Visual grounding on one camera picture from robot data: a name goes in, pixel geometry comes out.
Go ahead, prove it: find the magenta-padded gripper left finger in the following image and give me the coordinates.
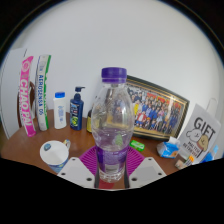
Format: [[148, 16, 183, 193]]
[[57, 145, 100, 188]]

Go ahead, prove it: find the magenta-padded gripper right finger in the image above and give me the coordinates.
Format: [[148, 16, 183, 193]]
[[124, 146, 168, 188]]

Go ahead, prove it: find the clear purple-capped water bottle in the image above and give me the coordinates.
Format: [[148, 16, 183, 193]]
[[90, 66, 136, 184]]

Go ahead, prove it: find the blue white paper cup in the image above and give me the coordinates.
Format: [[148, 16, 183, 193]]
[[39, 139, 72, 174]]

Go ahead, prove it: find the small green packet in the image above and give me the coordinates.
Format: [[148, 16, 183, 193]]
[[129, 139, 146, 153]]

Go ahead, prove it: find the small snack box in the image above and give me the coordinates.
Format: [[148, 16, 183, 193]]
[[174, 155, 195, 169]]

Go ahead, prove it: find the dark bottle with yellow label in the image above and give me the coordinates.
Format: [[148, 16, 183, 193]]
[[86, 108, 94, 134]]

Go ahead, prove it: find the dark blue pump bottle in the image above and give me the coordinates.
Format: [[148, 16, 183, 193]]
[[69, 86, 86, 131]]

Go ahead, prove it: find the white bottle with blue cap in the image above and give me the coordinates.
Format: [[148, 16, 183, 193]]
[[53, 91, 68, 130]]

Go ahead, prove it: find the framed group photo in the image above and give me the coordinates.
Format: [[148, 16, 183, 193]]
[[125, 74, 191, 141]]

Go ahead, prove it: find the white paper gift bag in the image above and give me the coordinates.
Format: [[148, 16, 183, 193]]
[[176, 98, 222, 164]]

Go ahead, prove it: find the blue detergent bottle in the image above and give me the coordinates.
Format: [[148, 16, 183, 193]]
[[201, 144, 219, 164]]

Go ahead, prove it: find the white green shuttlecock tube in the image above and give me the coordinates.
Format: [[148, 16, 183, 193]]
[[34, 54, 52, 132]]

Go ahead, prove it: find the pink shuttlecock tube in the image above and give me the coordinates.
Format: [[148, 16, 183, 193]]
[[18, 55, 37, 138]]

